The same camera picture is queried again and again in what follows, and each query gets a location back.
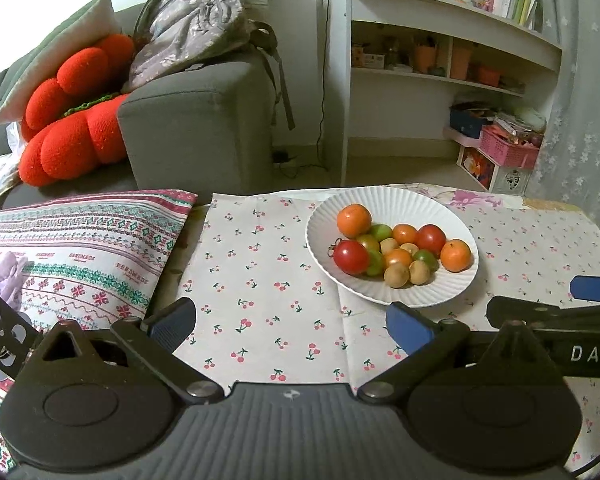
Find white printed crate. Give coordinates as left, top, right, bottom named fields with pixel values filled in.
left=456, top=145, right=533, bottom=193

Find floral grey backpack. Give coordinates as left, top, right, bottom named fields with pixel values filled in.
left=122, top=0, right=296, bottom=131

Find pink plastic basket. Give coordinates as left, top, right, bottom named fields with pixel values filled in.
left=480, top=125, right=541, bottom=168

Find white bookshelf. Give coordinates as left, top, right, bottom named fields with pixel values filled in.
left=325, top=0, right=563, bottom=186

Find orange tomato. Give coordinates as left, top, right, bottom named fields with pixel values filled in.
left=384, top=248, right=414, bottom=270
left=392, top=223, right=420, bottom=247

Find red cherry tomato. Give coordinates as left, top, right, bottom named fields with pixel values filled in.
left=329, top=239, right=371, bottom=276
left=416, top=224, right=448, bottom=256

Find striped patterned pillow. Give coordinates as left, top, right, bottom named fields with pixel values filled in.
left=0, top=189, right=198, bottom=461

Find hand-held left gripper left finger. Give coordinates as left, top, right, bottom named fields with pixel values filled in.
left=27, top=297, right=226, bottom=403

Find white ribbed plate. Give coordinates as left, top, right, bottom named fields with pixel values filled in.
left=306, top=186, right=480, bottom=308

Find lilac cloth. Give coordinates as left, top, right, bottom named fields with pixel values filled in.
left=0, top=252, right=36, bottom=311

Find pink floral cloth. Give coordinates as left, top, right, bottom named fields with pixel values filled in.
left=395, top=182, right=600, bottom=211

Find dark blue box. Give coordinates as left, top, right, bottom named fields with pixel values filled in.
left=450, top=102, right=496, bottom=138

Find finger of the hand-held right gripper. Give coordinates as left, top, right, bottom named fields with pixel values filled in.
left=570, top=276, right=600, bottom=306
left=486, top=296, right=600, bottom=333

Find small cardboard boxes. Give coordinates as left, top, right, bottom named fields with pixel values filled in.
left=352, top=42, right=386, bottom=68

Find row of upright books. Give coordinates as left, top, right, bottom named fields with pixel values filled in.
left=472, top=0, right=538, bottom=31

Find tangerine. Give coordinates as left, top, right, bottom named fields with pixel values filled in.
left=440, top=239, right=473, bottom=273
left=337, top=203, right=373, bottom=239

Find white flower-print curtain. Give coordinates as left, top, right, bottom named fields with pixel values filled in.
left=525, top=0, right=600, bottom=251

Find grey sofa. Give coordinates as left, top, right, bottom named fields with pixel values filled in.
left=0, top=50, right=281, bottom=211

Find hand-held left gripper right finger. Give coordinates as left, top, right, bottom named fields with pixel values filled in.
left=356, top=301, right=568, bottom=403

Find red lobed plush cushion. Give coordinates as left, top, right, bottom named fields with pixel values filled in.
left=19, top=94, right=128, bottom=187
left=20, top=34, right=136, bottom=141

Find orange pot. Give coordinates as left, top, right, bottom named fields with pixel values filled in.
left=477, top=62, right=503, bottom=86
left=414, top=45, right=438, bottom=73
left=450, top=45, right=473, bottom=81

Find black power cable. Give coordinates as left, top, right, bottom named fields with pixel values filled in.
left=270, top=0, right=331, bottom=178

